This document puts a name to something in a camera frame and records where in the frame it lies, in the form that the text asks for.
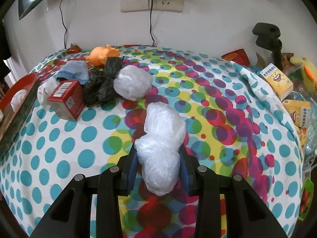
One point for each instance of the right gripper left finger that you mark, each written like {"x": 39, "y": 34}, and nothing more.
{"x": 70, "y": 213}

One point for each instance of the red snack packet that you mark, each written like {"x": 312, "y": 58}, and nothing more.
{"x": 239, "y": 56}

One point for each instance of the white wall socket plate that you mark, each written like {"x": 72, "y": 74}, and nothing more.
{"x": 145, "y": 5}

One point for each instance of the blue sock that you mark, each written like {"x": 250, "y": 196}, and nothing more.
{"x": 74, "y": 70}

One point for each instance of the clear plastic bag ball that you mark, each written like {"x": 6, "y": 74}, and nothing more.
{"x": 132, "y": 83}

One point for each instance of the red barcode box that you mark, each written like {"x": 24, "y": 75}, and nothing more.
{"x": 66, "y": 100}

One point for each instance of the round red tray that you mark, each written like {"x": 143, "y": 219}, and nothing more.
{"x": 11, "y": 121}

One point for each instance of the yellow cartoon box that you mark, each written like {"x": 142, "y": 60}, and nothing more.
{"x": 299, "y": 111}
{"x": 279, "y": 82}

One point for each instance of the white sock ball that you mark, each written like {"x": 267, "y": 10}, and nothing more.
{"x": 46, "y": 89}

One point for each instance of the clear plastic bag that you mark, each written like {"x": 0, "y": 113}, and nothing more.
{"x": 157, "y": 150}

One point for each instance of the colourful polka dot cloth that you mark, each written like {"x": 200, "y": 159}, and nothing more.
{"x": 234, "y": 125}

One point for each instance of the white sock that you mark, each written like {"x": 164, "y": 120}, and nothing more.
{"x": 17, "y": 99}

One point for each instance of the red candy wrapper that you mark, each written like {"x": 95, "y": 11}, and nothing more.
{"x": 73, "y": 49}

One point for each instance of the black clamp mount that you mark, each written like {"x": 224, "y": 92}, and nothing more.
{"x": 268, "y": 38}

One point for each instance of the orange rubber pig toy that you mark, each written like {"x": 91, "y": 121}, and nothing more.
{"x": 99, "y": 55}

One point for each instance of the black plastic bag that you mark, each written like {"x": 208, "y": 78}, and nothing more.
{"x": 99, "y": 88}

